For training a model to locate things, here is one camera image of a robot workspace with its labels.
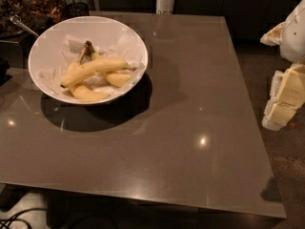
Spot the long yellow banana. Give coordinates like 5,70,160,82
60,57,133,88

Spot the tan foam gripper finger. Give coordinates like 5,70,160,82
260,22,284,46
262,63,305,131

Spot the white ceramic bowl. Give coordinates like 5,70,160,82
28,16,140,96

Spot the white paper bowl liner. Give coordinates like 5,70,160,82
37,31,146,99

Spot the black floor cable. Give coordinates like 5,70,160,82
0,207,49,229

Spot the yellow banana bunch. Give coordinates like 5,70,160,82
64,41,132,103

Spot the dark glass cup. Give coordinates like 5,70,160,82
67,2,89,18

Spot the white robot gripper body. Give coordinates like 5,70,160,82
280,0,305,64

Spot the metal spoon handle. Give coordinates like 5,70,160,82
10,15,39,38

